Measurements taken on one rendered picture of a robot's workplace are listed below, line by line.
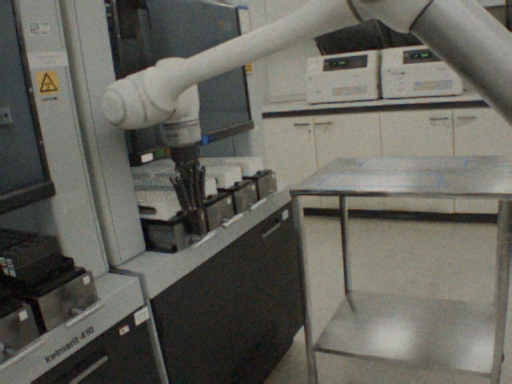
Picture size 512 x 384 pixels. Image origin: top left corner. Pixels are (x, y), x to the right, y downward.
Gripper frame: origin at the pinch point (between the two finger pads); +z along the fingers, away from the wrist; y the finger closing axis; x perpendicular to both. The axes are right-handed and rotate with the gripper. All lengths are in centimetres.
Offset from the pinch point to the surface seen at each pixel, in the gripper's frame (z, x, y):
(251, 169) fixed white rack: -3.9, -6.1, -41.8
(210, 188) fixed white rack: -4.1, -6.1, -16.7
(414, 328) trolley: 52, 47, -45
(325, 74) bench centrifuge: -32, -43, -230
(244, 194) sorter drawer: 1.3, -2.5, -29.4
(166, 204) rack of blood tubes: -5.6, -5.4, 4.2
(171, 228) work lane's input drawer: -0.3, -2.8, 6.8
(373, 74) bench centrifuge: -29, -8, -230
